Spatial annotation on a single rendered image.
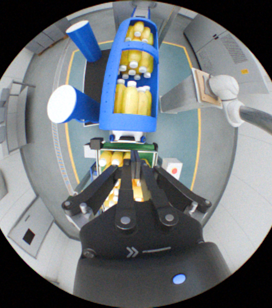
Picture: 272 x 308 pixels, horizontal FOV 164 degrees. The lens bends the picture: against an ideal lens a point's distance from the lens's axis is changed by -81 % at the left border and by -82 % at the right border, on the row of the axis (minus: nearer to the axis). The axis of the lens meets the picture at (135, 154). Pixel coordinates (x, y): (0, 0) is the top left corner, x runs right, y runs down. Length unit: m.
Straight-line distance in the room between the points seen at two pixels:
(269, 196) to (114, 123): 3.14
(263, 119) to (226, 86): 0.33
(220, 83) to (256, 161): 2.41
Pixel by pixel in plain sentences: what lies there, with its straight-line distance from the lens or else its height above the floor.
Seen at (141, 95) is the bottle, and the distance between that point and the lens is 0.48.
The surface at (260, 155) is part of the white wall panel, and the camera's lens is 2.90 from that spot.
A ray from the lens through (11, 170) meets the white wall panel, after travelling 3.40.
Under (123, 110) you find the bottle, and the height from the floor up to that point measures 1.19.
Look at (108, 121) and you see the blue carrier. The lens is 0.40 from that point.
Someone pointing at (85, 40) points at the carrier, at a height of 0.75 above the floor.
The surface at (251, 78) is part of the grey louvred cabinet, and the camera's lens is 1.76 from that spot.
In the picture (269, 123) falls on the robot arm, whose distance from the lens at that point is 0.60.
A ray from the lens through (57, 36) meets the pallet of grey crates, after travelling 3.80.
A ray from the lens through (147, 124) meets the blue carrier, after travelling 0.40.
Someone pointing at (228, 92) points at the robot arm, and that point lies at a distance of 0.78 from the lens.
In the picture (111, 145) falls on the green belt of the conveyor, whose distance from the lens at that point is 0.73.
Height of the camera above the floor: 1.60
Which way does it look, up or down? 73 degrees down
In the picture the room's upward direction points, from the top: 168 degrees clockwise
